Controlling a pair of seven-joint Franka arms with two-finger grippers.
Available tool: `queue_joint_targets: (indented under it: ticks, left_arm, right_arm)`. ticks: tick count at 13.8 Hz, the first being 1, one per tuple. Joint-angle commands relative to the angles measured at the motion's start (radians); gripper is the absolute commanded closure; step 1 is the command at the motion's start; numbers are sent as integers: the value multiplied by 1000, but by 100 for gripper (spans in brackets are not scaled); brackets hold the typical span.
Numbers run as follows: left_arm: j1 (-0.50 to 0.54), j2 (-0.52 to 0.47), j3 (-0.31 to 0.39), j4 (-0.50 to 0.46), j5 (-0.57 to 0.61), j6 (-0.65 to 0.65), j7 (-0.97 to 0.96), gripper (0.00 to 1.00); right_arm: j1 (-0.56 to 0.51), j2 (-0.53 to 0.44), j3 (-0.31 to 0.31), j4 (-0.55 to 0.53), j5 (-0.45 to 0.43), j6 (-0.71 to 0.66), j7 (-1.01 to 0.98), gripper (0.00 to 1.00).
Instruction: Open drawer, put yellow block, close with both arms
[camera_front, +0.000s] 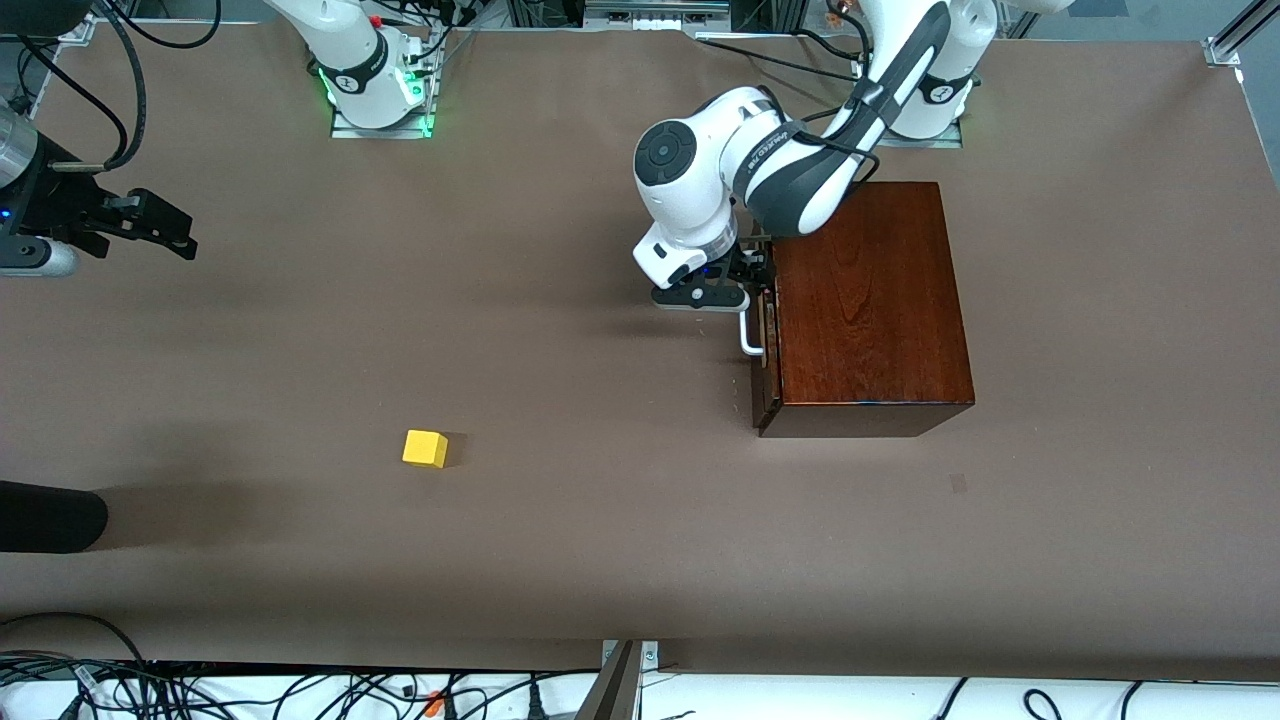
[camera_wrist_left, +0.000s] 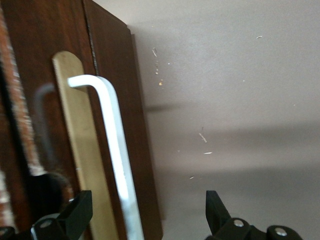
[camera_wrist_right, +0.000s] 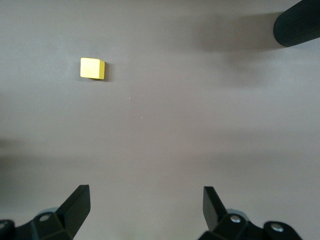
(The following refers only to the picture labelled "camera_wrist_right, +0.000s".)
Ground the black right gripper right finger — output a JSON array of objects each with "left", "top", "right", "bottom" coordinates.
[{"left": 198, "top": 186, "right": 303, "bottom": 240}]

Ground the black ribbed cylinder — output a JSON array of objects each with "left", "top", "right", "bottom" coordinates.
[{"left": 273, "top": 0, "right": 320, "bottom": 48}]

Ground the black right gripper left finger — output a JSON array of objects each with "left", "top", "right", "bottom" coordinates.
[{"left": 0, "top": 184, "right": 90, "bottom": 240}]

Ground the yellow wooden block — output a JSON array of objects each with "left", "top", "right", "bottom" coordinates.
[{"left": 79, "top": 57, "right": 106, "bottom": 81}]

